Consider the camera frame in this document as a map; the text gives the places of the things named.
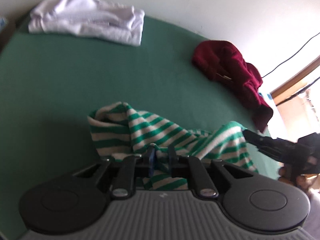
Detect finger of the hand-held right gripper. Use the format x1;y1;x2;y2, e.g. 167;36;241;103
242;129;298;165

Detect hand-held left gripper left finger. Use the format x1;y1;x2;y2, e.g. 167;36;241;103
72;147;157;200

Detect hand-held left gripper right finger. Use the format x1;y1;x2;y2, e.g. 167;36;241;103
167;145;250;200

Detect green striped shirt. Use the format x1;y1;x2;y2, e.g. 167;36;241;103
87;102;259;190

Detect person's right hand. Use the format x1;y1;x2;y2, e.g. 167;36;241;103
278;167;317;193

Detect dark red sweater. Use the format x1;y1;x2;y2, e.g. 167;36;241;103
192;40;274;133

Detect green blanket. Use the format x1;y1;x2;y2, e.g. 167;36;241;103
0;14;280;233

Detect white garment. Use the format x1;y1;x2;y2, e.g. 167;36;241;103
28;0;145;47

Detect dark hanging cords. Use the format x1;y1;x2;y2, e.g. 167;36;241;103
275;76;320;105

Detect wooden door frame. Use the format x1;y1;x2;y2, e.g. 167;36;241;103
270;55;320;100

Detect wall cable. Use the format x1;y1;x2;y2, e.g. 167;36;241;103
261;31;320;78

